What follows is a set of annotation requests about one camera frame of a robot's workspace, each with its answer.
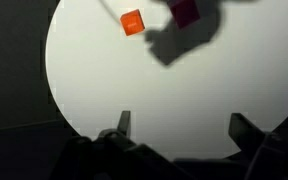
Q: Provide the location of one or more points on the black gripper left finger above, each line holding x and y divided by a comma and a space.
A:
124, 121

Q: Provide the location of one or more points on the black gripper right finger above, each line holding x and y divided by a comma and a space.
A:
245, 130

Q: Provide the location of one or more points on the pink block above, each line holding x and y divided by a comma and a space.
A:
184, 12

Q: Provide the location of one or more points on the orange block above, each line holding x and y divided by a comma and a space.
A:
132, 22

